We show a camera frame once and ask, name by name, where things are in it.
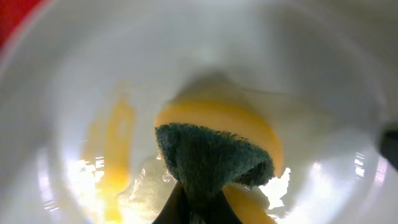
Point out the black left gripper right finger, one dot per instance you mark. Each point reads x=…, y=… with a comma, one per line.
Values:
x=220, y=212

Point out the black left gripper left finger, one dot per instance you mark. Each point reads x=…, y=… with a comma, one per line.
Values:
x=176, y=209

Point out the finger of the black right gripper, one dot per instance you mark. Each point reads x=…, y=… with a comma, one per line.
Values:
x=388, y=144

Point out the yellow green scrub sponge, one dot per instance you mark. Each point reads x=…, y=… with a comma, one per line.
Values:
x=209, y=146

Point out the pale green plate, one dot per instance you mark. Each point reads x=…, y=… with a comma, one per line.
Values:
x=83, y=81

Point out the red plastic tray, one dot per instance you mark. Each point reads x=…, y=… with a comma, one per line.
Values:
x=13, y=13

